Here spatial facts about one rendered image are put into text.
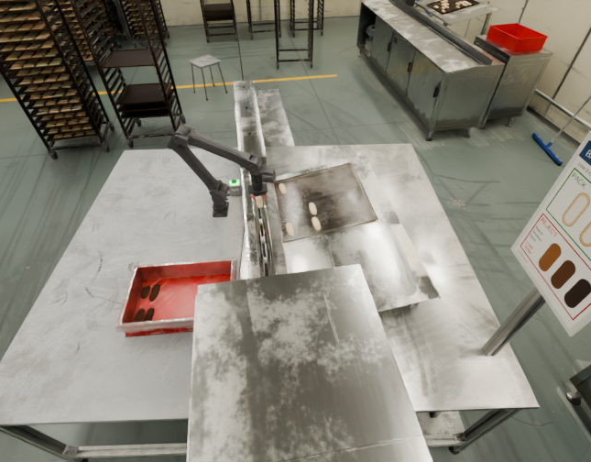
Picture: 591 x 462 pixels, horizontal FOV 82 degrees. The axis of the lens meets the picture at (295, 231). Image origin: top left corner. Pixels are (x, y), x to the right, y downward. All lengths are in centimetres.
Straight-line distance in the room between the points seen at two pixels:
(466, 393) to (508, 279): 171
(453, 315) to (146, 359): 132
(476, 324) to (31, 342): 191
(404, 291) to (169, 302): 105
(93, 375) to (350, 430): 109
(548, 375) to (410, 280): 145
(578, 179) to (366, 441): 86
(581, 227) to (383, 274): 74
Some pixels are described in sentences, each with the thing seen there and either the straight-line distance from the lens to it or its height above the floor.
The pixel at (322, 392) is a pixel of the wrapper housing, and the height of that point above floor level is 130.
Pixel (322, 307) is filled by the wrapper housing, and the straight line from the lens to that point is 102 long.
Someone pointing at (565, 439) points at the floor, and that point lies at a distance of 267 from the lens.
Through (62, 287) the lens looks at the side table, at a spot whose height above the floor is 82.
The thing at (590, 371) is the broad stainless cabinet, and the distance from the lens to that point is 253.
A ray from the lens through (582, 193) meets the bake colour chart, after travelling 117.
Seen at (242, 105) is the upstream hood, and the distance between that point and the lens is 294.
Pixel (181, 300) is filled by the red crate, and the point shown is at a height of 82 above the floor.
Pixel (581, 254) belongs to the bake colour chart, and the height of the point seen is 148.
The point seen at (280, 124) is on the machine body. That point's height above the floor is 82.
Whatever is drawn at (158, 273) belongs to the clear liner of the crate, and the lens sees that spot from 177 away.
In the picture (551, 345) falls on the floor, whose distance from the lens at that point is 294.
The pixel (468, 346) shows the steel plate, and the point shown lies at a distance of 166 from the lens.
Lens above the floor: 217
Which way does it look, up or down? 46 degrees down
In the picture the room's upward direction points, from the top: 1 degrees counter-clockwise
